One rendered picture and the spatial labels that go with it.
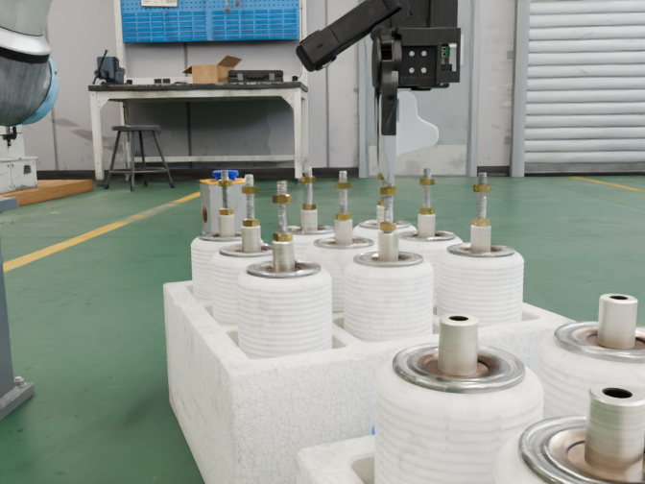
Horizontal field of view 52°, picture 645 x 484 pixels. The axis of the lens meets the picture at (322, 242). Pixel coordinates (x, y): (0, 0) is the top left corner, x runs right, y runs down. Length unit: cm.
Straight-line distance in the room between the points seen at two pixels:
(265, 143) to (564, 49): 259
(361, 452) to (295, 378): 18
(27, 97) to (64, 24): 524
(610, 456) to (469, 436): 9
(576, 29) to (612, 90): 59
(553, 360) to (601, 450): 15
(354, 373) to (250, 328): 11
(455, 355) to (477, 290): 35
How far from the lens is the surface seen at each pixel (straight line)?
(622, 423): 29
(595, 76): 596
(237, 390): 60
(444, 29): 67
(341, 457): 44
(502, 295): 74
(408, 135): 67
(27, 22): 103
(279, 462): 64
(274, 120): 573
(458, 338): 38
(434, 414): 36
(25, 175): 429
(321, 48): 68
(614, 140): 600
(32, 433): 98
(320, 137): 570
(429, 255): 82
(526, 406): 37
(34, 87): 106
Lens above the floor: 39
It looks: 9 degrees down
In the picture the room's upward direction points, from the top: 1 degrees counter-clockwise
